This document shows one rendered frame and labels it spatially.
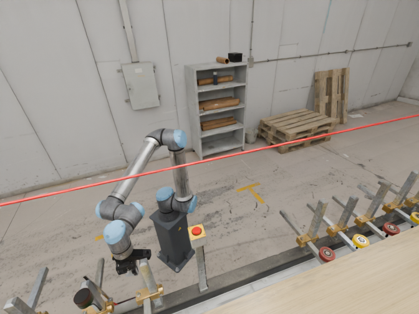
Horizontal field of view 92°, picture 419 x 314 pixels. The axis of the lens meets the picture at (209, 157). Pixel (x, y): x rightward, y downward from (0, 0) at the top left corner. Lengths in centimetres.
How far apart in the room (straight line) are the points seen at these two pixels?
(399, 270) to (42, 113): 381
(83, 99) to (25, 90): 61
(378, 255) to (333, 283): 35
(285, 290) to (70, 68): 324
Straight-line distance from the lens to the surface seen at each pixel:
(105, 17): 329
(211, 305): 148
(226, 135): 411
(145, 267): 108
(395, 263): 158
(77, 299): 113
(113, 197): 115
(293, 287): 126
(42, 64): 340
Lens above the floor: 200
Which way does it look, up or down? 32 degrees down
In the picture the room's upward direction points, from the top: 3 degrees counter-clockwise
